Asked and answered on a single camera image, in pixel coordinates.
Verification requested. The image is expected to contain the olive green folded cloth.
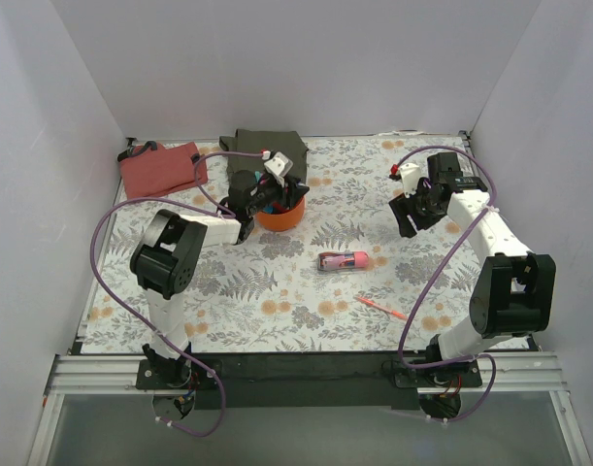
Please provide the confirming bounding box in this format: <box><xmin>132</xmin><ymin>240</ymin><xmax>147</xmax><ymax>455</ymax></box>
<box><xmin>218</xmin><ymin>127</ymin><xmax>311</xmax><ymax>188</ymax></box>

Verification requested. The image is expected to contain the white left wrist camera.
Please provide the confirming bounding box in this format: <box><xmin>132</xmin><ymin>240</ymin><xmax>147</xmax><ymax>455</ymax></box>
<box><xmin>262</xmin><ymin>150</ymin><xmax>293</xmax><ymax>186</ymax></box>

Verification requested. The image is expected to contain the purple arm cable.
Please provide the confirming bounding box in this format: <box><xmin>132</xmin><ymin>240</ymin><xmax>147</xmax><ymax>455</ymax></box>
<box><xmin>397</xmin><ymin>145</ymin><xmax>499</xmax><ymax>424</ymax></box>
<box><xmin>90</xmin><ymin>150</ymin><xmax>273</xmax><ymax>438</ymax></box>

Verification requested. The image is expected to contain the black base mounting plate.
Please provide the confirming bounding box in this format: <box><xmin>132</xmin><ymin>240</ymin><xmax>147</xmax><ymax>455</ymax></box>
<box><xmin>136</xmin><ymin>350</ymin><xmax>482</xmax><ymax>410</ymax></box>

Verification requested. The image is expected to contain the floral patterned table mat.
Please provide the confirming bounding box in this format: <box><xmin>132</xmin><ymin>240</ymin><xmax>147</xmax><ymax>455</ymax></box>
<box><xmin>82</xmin><ymin>135</ymin><xmax>535</xmax><ymax>353</ymax></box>

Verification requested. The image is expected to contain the aluminium frame rail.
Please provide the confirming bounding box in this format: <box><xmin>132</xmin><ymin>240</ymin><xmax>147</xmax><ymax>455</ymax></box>
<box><xmin>28</xmin><ymin>351</ymin><xmax>591</xmax><ymax>465</ymax></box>

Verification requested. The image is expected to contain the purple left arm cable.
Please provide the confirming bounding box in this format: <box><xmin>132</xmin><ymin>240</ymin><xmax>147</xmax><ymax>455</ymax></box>
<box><xmin>90</xmin><ymin>150</ymin><xmax>273</xmax><ymax>438</ymax></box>

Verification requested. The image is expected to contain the orange round divided container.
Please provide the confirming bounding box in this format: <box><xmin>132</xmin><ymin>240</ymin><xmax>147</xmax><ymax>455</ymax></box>
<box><xmin>255</xmin><ymin>197</ymin><xmax>306</xmax><ymax>232</ymax></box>

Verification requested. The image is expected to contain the pink clear pencil case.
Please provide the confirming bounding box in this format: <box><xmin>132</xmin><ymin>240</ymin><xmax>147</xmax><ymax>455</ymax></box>
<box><xmin>316</xmin><ymin>251</ymin><xmax>370</xmax><ymax>272</ymax></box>

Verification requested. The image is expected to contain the orange pen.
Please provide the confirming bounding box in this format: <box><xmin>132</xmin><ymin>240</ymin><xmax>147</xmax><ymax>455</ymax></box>
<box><xmin>355</xmin><ymin>296</ymin><xmax>408</xmax><ymax>321</ymax></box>

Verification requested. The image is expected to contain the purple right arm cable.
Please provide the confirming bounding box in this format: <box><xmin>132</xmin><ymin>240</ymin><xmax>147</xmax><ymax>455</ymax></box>
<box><xmin>397</xmin><ymin>145</ymin><xmax>499</xmax><ymax>424</ymax></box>

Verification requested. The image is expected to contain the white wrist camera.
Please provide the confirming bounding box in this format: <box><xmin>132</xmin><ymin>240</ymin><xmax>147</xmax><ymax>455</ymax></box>
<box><xmin>262</xmin><ymin>150</ymin><xmax>293</xmax><ymax>186</ymax></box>
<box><xmin>390</xmin><ymin>162</ymin><xmax>422</xmax><ymax>197</ymax></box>

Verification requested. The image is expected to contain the red pouch with black strap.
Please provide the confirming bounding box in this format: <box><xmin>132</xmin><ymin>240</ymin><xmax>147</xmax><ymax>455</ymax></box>
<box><xmin>117</xmin><ymin>141</ymin><xmax>208</xmax><ymax>199</ymax></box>

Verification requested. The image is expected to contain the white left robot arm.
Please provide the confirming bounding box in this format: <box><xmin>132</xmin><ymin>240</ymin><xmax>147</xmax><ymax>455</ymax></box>
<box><xmin>130</xmin><ymin>170</ymin><xmax>310</xmax><ymax>388</ymax></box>

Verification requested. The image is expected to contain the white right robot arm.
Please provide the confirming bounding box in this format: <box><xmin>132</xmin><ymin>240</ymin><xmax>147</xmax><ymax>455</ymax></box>
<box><xmin>389</xmin><ymin>146</ymin><xmax>556</xmax><ymax>386</ymax></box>

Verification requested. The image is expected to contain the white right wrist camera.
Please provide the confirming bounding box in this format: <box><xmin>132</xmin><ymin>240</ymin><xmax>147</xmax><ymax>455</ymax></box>
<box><xmin>390</xmin><ymin>162</ymin><xmax>422</xmax><ymax>197</ymax></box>

